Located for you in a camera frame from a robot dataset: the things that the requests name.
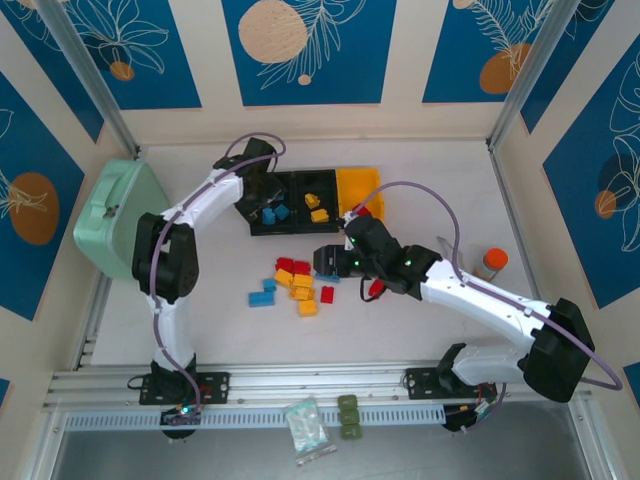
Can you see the small blue lego brick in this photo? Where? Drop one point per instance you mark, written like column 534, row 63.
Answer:
column 270, row 285
column 278, row 196

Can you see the red lego brick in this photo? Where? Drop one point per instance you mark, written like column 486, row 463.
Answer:
column 301, row 267
column 374, row 288
column 361, row 207
column 327, row 294
column 285, row 263

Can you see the small yellow lego brick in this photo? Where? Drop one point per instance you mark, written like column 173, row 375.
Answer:
column 312, row 200

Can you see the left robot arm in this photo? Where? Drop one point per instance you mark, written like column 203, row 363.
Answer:
column 170, row 260

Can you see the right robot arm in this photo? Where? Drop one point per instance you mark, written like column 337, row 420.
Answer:
column 480, row 300

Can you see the black plastic bin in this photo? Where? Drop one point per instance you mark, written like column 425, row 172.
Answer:
column 260, row 227
column 325, row 187

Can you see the yellow plastic bin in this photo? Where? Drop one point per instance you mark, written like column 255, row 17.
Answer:
column 357, row 185

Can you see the orange capped bottle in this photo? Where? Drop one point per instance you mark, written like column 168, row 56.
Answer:
column 495, row 260

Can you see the olive green pad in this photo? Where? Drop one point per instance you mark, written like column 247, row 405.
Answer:
column 349, row 417
column 348, row 403
column 350, row 432

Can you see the mint green zip case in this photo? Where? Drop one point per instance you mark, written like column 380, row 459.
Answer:
column 112, row 220

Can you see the clear plastic zip bag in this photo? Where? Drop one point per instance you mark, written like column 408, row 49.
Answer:
column 307, row 430

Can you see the aluminium mounting rail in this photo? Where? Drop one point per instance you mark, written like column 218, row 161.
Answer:
column 320, row 380

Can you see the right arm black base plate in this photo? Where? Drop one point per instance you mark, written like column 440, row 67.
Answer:
column 417, row 382

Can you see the aluminium side rail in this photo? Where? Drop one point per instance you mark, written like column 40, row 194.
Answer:
column 92, row 325
column 502, row 185

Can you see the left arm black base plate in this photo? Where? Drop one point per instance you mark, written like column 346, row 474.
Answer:
column 215, row 387

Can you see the aluminium frame post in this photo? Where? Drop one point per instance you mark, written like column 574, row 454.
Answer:
column 90, row 75
column 535, row 75

